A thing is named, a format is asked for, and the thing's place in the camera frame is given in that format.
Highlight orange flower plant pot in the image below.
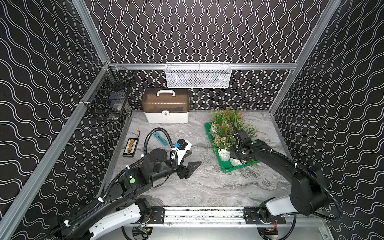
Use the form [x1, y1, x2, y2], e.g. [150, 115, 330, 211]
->
[225, 108, 245, 128]
[213, 124, 234, 138]

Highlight pink flower plant pot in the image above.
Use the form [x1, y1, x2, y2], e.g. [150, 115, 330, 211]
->
[230, 158, 243, 167]
[244, 124, 258, 139]
[212, 136, 236, 162]

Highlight green plastic tray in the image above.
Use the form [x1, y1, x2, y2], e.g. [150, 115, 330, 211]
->
[205, 123, 250, 173]

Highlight green grass plant white pot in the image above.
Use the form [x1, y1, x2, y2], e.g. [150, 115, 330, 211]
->
[210, 110, 227, 137]

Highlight orange flower plant back pot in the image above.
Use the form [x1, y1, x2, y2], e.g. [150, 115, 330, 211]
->
[213, 124, 234, 138]

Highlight pink flower plant front pot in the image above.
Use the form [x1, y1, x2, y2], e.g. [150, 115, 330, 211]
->
[244, 124, 258, 139]

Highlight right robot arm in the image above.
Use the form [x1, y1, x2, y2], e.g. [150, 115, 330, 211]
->
[230, 124, 343, 223]

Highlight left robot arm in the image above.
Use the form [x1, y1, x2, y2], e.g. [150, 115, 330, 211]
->
[40, 128, 202, 240]

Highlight brown lidded storage case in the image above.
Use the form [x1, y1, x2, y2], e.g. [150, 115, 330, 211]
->
[142, 88, 190, 124]

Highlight black tray with brown items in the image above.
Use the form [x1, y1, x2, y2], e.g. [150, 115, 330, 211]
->
[123, 138, 139, 158]

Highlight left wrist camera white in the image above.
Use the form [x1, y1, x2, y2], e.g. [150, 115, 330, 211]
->
[170, 139, 192, 167]

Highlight teal handled tool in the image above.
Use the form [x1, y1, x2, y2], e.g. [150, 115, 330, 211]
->
[154, 132, 168, 146]

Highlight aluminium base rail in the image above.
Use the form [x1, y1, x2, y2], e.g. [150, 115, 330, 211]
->
[77, 205, 334, 240]

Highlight white wire mesh basket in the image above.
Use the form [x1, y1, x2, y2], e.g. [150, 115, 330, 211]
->
[165, 62, 232, 89]

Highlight black wire wall basket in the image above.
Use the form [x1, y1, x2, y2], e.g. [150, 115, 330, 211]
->
[84, 66, 137, 122]

